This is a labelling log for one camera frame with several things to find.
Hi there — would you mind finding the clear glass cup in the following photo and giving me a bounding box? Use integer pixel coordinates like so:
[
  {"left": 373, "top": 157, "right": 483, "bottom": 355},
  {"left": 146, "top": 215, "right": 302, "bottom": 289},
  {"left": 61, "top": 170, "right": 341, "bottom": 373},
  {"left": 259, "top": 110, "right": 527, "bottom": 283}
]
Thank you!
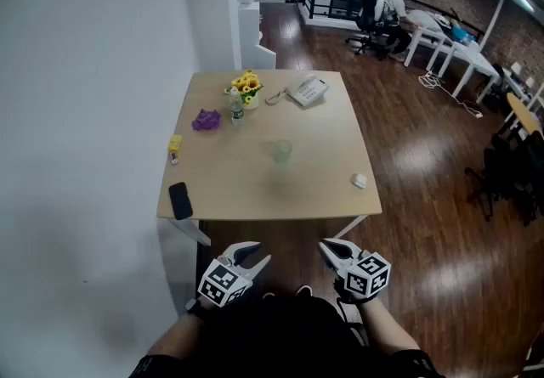
[{"left": 271, "top": 138, "right": 294, "bottom": 173}]

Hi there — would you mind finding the sunflower bouquet in white pot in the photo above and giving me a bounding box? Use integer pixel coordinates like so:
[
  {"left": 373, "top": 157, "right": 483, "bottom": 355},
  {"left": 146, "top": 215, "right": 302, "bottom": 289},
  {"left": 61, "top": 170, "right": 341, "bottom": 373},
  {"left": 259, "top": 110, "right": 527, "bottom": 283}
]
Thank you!
[{"left": 224, "top": 69, "right": 264, "bottom": 110}]

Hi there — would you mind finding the round wooden table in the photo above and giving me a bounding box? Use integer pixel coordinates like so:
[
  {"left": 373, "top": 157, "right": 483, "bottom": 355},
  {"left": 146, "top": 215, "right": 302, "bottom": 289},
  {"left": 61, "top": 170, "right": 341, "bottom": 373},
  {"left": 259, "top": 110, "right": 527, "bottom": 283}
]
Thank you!
[{"left": 505, "top": 91, "right": 544, "bottom": 140}]

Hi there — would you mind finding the person's right forearm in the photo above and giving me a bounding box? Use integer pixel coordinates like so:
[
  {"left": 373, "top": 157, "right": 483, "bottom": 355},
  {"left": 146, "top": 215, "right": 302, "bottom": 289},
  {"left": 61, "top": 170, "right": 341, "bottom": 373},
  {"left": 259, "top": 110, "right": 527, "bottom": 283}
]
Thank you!
[{"left": 359, "top": 299, "right": 422, "bottom": 356}]

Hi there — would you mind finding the black office chair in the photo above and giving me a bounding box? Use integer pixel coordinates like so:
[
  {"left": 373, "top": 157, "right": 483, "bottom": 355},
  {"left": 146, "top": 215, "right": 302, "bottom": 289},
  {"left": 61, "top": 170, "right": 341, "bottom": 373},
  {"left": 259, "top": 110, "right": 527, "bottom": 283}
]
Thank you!
[{"left": 344, "top": 0, "right": 394, "bottom": 61}]

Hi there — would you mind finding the white table leg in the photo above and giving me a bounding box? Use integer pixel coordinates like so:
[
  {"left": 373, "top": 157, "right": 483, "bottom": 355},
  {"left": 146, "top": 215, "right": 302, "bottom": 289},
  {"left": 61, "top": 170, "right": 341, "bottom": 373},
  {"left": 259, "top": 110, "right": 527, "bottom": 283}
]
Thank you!
[
  {"left": 332, "top": 214, "right": 369, "bottom": 241},
  {"left": 167, "top": 218, "right": 213, "bottom": 247}
]

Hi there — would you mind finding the white water dispenser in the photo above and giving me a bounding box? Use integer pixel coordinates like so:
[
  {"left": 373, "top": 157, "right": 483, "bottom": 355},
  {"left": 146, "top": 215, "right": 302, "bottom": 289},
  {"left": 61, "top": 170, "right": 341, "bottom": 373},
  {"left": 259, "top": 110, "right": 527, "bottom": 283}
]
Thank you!
[{"left": 235, "top": 0, "right": 263, "bottom": 71}]

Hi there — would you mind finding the coiled white telephone cord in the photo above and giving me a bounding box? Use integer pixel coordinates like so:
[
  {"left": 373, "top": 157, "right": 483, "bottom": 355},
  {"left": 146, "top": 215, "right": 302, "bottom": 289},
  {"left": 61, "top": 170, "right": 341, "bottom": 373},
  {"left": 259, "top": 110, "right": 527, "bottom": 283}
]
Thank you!
[{"left": 265, "top": 87, "right": 290, "bottom": 105}]

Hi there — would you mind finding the person's black clothing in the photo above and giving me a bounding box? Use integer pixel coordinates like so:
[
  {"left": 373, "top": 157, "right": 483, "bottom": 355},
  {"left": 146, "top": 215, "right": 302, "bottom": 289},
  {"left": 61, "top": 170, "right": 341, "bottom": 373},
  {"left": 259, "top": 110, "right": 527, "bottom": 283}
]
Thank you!
[{"left": 129, "top": 295, "right": 445, "bottom": 378}]

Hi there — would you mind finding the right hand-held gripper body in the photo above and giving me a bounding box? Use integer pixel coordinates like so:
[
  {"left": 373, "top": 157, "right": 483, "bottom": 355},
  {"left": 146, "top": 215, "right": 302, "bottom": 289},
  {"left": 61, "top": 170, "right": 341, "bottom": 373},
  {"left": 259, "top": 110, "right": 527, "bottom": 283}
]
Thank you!
[{"left": 334, "top": 251, "right": 391, "bottom": 305}]

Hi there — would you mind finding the person's left forearm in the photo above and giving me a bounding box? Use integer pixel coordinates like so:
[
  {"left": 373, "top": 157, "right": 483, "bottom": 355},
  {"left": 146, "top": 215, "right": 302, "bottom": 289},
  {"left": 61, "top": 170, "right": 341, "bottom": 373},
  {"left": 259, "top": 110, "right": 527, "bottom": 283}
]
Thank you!
[{"left": 150, "top": 306, "right": 209, "bottom": 358}]

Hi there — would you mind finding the clear plastic water bottle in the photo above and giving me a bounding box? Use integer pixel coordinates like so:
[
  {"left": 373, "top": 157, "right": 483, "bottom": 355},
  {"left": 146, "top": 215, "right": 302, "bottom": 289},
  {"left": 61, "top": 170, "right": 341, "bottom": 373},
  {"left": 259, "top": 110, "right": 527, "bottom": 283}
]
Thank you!
[{"left": 228, "top": 86, "right": 247, "bottom": 127}]

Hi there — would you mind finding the black smartphone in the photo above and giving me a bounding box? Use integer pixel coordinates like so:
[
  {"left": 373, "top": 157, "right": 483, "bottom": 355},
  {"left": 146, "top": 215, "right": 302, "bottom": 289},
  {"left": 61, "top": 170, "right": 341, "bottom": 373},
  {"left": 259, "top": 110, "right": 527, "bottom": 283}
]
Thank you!
[{"left": 167, "top": 181, "right": 195, "bottom": 221}]

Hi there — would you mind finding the white desk telephone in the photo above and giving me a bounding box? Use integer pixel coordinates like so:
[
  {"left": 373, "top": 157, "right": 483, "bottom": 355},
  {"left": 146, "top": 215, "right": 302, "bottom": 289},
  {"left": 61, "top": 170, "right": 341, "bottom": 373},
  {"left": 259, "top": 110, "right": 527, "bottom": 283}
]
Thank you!
[{"left": 285, "top": 74, "right": 331, "bottom": 108}]

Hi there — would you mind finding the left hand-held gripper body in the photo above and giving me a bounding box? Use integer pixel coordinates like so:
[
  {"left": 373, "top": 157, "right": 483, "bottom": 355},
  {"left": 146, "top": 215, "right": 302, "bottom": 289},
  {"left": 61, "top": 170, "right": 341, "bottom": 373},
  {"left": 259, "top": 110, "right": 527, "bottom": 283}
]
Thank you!
[{"left": 197, "top": 245, "right": 256, "bottom": 308}]

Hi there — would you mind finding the crumpled purple bag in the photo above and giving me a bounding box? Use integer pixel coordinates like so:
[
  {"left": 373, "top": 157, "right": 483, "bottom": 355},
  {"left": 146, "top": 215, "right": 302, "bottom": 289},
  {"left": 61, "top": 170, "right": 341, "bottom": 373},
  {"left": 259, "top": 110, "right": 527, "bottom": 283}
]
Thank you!
[{"left": 190, "top": 108, "right": 223, "bottom": 133}]

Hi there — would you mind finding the white floor cable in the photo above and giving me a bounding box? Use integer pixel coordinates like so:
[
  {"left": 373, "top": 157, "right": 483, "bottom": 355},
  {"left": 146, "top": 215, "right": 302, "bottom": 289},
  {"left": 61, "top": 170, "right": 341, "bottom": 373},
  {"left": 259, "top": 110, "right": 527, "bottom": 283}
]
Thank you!
[{"left": 418, "top": 70, "right": 485, "bottom": 119}]

